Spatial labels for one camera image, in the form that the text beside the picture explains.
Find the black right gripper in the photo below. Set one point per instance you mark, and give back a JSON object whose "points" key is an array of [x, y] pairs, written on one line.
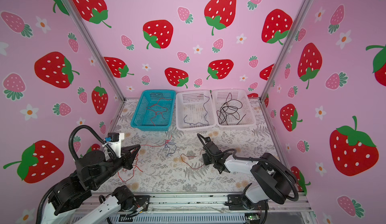
{"points": [[204, 158]]}

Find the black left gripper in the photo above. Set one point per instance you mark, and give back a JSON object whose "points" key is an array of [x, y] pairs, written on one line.
{"points": [[128, 159]]}

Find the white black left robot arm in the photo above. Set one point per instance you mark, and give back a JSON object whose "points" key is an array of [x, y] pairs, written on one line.
{"points": [[60, 202]]}

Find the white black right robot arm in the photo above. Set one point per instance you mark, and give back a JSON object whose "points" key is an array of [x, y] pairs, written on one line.
{"points": [[273, 180]]}

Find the teal plastic basket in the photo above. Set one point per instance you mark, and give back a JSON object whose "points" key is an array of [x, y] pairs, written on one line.
{"points": [[154, 111]]}

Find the white middle plastic basket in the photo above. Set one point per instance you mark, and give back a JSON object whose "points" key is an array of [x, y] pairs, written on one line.
{"points": [[195, 111]]}

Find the white plastic basket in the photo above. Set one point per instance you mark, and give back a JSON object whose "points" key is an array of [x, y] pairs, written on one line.
{"points": [[195, 111], [233, 110]]}

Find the white right plastic basket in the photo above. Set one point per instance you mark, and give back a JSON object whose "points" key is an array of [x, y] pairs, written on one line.
{"points": [[233, 110]]}

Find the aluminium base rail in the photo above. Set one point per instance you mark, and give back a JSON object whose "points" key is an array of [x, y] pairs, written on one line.
{"points": [[213, 208]]}

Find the aluminium left corner post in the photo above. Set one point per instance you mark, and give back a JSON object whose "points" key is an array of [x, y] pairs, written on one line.
{"points": [[79, 22]]}

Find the aluminium corner post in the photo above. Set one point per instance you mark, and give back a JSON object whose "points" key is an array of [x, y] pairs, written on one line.
{"points": [[79, 22], [297, 23]]}

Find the aluminium right corner post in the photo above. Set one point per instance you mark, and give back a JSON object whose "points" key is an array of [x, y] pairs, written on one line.
{"points": [[297, 23]]}

